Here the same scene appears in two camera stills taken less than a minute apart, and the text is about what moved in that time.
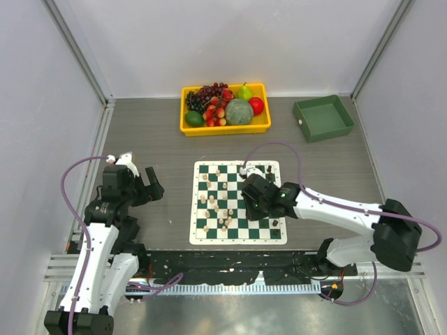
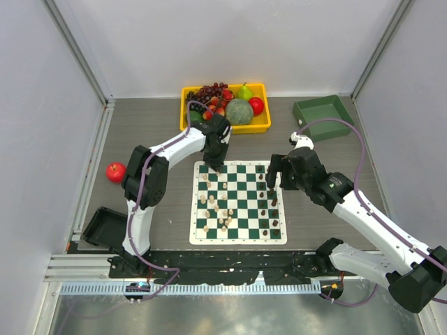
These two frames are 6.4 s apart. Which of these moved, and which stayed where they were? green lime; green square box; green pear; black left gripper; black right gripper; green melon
Moved: black left gripper; black right gripper
Stayed: green melon; green lime; green square box; green pear
